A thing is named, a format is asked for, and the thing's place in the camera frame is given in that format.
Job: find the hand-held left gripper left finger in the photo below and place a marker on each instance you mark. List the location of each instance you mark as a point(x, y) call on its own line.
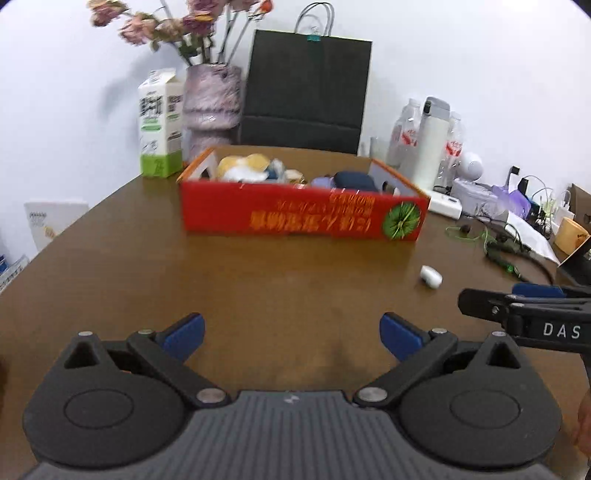
point(184, 337)

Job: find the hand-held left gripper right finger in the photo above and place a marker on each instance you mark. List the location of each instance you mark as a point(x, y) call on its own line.
point(399, 337)

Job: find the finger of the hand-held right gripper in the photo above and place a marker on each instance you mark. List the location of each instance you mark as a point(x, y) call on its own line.
point(538, 290)
point(485, 303)

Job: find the red cardboard box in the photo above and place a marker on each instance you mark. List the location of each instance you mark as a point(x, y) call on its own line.
point(300, 217)

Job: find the navy zip case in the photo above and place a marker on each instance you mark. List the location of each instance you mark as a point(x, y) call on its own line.
point(353, 181)

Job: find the purple fabric pouch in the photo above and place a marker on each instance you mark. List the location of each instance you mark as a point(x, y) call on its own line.
point(322, 182)

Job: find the yellow and white plush toy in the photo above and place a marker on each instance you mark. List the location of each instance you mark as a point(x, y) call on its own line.
point(240, 168)

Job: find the wooden desktop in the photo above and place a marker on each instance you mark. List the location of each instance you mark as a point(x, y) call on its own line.
point(138, 277)

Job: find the person's right hand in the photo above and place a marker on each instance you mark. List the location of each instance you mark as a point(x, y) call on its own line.
point(585, 420)

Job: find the black neckband earphones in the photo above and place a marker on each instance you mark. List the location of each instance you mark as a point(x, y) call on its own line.
point(501, 261)

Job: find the black tablet with stand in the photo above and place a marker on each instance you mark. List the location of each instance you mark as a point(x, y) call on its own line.
point(579, 263)

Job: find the white paper sheet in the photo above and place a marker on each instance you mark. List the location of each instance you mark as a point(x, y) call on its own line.
point(531, 237)

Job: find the small white case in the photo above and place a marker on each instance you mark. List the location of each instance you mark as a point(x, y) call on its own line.
point(431, 277)

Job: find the yellow cup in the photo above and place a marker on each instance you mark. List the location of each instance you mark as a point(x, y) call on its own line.
point(570, 233)

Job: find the purple plastic bag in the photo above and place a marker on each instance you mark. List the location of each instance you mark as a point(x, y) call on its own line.
point(512, 201)

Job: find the white power bank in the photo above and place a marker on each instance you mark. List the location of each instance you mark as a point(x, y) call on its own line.
point(445, 204)

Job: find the white tin box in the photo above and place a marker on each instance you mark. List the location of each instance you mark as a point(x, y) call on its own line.
point(473, 196)

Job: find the black clip stand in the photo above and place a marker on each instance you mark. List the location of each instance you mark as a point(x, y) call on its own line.
point(513, 177)

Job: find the white round speaker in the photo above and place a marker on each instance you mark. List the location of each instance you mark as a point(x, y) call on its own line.
point(470, 166)

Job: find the white thermos bottle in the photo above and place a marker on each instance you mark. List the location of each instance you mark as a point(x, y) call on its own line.
point(429, 143)

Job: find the clear glass cup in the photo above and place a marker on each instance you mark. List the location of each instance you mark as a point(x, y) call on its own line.
point(379, 152)

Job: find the blue printed packets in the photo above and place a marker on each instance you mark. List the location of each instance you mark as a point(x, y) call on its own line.
point(11, 272)

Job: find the green and white milk carton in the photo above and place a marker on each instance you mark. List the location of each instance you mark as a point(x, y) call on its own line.
point(157, 124)

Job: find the black paper bag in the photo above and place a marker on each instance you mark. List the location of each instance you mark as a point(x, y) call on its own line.
point(304, 87)

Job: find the green binder clip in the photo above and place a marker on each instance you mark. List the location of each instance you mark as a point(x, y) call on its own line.
point(314, 35)

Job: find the dried pink flowers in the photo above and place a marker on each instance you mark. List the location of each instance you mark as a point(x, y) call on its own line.
point(194, 18)

